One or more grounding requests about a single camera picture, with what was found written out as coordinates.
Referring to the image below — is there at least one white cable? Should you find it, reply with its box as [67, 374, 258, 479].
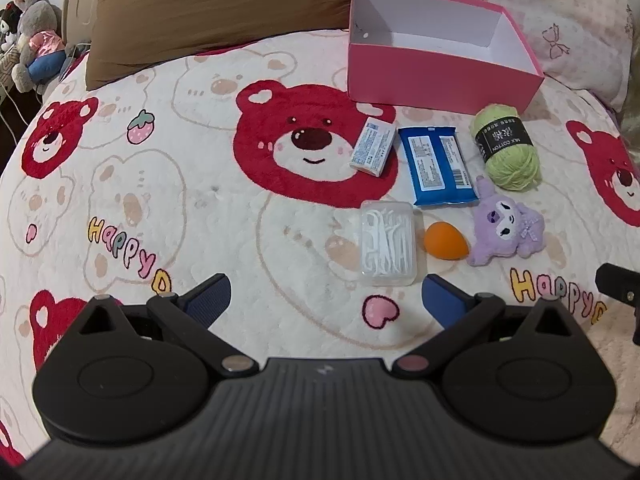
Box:
[0, 77, 31, 153]

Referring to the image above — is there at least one brown headboard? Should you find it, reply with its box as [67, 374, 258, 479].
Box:
[62, 0, 103, 56]

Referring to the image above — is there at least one bear printed blanket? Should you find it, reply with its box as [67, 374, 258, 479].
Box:
[0, 27, 640, 466]

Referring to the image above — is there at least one green yarn ball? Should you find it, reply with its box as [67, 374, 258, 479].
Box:
[470, 102, 542, 191]

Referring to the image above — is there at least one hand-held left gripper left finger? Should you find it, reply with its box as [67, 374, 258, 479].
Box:
[75, 272, 258, 376]

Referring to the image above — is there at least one black and white plush toy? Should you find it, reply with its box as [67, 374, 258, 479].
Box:
[0, 2, 23, 53]

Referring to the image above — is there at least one grey plush toy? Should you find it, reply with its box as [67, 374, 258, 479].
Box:
[10, 0, 67, 93]

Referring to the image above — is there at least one pink floral pillow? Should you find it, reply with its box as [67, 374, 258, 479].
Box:
[360, 0, 636, 111]

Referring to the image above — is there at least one blue wet wipes packet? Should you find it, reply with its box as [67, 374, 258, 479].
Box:
[397, 125, 477, 207]

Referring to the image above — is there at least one orange makeup sponge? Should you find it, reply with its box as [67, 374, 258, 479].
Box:
[424, 221, 472, 261]

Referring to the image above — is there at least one small white soap box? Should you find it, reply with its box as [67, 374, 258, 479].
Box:
[348, 116, 397, 177]

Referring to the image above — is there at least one pink cardboard box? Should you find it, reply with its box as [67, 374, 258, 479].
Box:
[347, 0, 546, 115]

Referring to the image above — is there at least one brown pillow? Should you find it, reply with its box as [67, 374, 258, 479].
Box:
[85, 0, 363, 91]

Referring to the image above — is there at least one clear floss pick box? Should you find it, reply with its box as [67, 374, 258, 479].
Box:
[359, 200, 418, 287]

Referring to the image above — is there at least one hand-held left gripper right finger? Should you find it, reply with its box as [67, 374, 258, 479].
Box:
[395, 274, 571, 376]

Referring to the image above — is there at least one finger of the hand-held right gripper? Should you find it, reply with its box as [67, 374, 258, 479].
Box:
[595, 262, 640, 346]

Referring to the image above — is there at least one purple plush toy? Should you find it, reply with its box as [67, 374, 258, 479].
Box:
[466, 176, 546, 267]

